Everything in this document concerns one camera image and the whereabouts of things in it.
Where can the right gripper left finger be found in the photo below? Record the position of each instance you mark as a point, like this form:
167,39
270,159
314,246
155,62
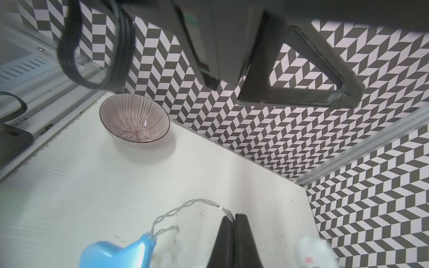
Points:
222,255

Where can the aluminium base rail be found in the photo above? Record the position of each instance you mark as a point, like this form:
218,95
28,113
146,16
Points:
34,74

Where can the star cloud string light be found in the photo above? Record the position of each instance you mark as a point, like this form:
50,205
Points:
103,254

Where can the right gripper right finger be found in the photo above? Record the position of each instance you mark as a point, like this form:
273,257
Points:
245,249

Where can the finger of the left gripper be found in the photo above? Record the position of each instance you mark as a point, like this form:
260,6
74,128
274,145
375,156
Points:
293,65

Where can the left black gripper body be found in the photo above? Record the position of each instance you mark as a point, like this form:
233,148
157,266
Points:
230,39

